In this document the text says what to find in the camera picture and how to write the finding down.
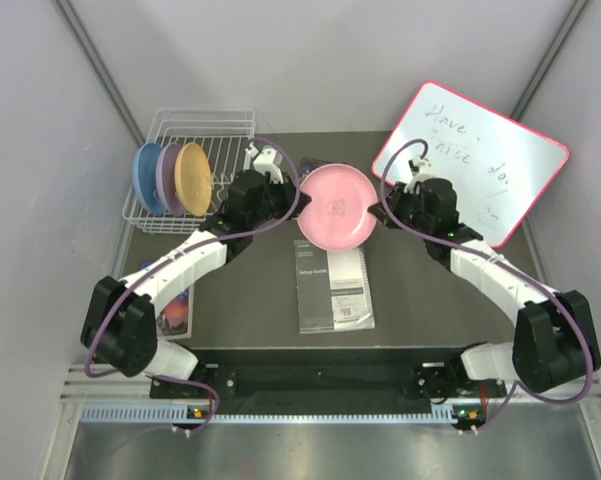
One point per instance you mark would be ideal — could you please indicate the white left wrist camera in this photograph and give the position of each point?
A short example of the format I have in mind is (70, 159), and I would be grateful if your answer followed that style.
(266, 160)

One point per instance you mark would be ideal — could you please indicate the white wire dish rack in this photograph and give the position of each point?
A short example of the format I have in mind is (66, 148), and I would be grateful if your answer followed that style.
(222, 134)

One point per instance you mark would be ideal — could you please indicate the colourful sunset cover book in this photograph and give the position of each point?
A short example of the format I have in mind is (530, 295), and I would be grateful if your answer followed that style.
(175, 321)

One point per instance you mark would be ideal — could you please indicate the yellow plate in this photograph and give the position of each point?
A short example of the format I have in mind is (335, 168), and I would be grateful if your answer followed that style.
(193, 179)

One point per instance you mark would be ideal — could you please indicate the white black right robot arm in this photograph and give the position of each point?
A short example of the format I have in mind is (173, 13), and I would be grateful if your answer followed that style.
(554, 336)

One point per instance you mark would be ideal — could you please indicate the Setup Guide booklet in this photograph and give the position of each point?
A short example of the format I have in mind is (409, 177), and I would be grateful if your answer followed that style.
(333, 290)

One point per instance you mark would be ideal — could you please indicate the blue plate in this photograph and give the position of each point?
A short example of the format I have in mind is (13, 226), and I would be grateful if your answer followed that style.
(144, 178)

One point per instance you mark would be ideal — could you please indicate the Tale of Two Cities book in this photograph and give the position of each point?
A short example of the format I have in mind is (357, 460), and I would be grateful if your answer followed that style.
(308, 165)

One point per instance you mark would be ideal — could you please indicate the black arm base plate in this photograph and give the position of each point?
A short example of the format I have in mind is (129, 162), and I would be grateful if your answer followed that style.
(329, 380)

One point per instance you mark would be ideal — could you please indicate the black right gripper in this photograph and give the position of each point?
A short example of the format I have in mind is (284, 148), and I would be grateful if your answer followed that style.
(398, 196)

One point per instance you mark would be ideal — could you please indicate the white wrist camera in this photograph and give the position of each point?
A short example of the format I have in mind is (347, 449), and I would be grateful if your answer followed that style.
(266, 160)
(421, 170)

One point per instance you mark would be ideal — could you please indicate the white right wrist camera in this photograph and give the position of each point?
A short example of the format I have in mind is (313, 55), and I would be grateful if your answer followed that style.
(421, 170)

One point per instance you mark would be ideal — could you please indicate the purple plate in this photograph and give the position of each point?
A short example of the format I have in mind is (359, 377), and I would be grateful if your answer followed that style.
(165, 179)

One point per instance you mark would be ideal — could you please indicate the pink plate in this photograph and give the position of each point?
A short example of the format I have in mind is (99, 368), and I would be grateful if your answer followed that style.
(337, 218)

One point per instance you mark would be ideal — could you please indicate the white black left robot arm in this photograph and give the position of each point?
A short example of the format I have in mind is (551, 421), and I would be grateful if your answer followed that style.
(120, 325)

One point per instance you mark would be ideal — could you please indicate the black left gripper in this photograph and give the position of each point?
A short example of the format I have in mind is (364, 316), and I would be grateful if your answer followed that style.
(284, 187)

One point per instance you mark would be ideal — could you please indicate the blue slotted cable duct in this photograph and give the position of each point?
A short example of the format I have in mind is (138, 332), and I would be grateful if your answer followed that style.
(184, 414)

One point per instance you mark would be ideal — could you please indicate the pink framed whiteboard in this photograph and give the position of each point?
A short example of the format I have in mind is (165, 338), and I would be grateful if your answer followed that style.
(499, 168)

